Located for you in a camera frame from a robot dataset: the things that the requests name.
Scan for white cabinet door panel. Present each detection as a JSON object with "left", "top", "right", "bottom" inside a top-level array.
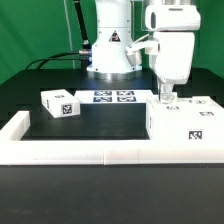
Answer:
[
  {"left": 147, "top": 95, "right": 192, "bottom": 113},
  {"left": 179, "top": 96, "right": 224, "bottom": 118}
]

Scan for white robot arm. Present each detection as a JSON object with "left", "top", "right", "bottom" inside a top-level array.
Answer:
[{"left": 87, "top": 0, "right": 201, "bottom": 103}]

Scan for black corrugated cable hose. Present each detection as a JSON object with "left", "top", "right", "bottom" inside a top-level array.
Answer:
[{"left": 72, "top": 0, "right": 92, "bottom": 52}]

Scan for white U-shaped obstacle frame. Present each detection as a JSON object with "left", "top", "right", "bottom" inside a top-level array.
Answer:
[{"left": 0, "top": 111, "right": 224, "bottom": 165}]

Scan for black table cables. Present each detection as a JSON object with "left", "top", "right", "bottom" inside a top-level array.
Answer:
[{"left": 25, "top": 49, "right": 93, "bottom": 71}]

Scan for white cabinet body box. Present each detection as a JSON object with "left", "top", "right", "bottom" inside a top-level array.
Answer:
[{"left": 146, "top": 101, "right": 224, "bottom": 149}]

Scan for small white cabinet top block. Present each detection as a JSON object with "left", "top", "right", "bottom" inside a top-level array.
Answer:
[{"left": 41, "top": 89, "right": 80, "bottom": 118}]

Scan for white base marker sheet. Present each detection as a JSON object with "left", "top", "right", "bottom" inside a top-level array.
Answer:
[{"left": 74, "top": 90, "right": 153, "bottom": 104}]

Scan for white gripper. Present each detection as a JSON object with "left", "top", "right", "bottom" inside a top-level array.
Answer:
[{"left": 125, "top": 32, "right": 195, "bottom": 102}]

